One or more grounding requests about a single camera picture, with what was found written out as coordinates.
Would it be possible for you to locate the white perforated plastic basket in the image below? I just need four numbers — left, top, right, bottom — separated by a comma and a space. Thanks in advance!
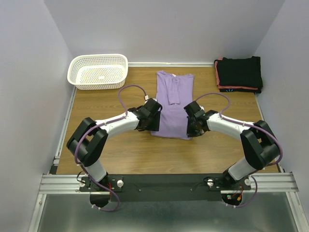
67, 54, 128, 90

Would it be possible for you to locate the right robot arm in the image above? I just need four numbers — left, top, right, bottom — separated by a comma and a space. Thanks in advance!
184, 101, 283, 189

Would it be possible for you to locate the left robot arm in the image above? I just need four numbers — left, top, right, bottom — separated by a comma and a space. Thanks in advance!
66, 98, 163, 191

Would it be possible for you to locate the purple t-shirt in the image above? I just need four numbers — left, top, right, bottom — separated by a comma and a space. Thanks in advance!
151, 71, 194, 140

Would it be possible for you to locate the black folded t-shirt bottom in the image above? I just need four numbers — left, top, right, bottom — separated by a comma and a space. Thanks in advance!
219, 88, 262, 94

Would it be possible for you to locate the black folded t-shirt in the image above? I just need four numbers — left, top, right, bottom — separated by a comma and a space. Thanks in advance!
219, 88, 262, 94
217, 56, 263, 89

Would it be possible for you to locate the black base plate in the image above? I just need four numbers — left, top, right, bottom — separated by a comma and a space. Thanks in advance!
79, 174, 251, 207

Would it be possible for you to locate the black folded t-shirt top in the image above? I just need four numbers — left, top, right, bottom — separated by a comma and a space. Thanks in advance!
217, 56, 263, 89

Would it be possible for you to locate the red folded t-shirt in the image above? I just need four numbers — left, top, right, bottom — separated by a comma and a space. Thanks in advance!
214, 59, 258, 89

